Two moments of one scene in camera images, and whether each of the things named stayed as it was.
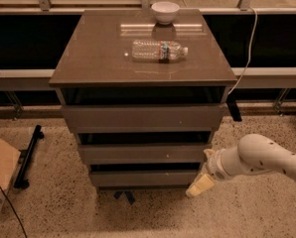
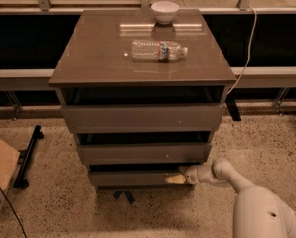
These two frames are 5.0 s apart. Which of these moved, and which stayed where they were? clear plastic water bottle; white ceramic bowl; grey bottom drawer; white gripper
Moved: white gripper
Stayed: white ceramic bowl; grey bottom drawer; clear plastic water bottle
